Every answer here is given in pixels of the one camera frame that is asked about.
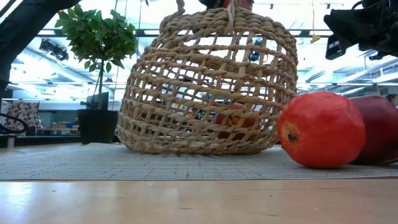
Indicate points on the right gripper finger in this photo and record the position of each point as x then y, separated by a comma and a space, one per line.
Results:
353, 37
342, 18

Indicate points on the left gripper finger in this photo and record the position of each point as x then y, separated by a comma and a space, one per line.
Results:
211, 3

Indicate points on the dark red apple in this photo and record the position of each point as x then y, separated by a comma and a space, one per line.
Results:
382, 124

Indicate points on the red-orange round fruit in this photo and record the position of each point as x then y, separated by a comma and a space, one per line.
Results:
323, 130

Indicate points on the red apple yellow stem cavity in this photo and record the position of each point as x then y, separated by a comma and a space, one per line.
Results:
235, 120

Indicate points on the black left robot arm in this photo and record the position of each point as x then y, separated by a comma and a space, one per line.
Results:
25, 28

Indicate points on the yellow hanging ceiling tag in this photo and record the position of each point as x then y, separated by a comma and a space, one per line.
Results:
315, 38

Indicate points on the black ceiling spotlight cluster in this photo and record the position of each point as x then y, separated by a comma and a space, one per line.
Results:
54, 49

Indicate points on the potted green plant black pot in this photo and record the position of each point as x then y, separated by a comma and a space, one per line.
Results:
96, 126

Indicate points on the distant orange blue storage boxes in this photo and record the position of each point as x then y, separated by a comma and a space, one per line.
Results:
66, 126

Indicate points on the grey woven placemat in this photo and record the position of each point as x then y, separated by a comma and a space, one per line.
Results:
93, 165

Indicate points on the floral patterned chair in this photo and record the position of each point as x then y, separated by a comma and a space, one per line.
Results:
21, 112

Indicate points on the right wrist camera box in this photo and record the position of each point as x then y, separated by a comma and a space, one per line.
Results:
335, 48

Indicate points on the black hanging camera device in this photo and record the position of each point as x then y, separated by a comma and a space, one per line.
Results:
254, 56

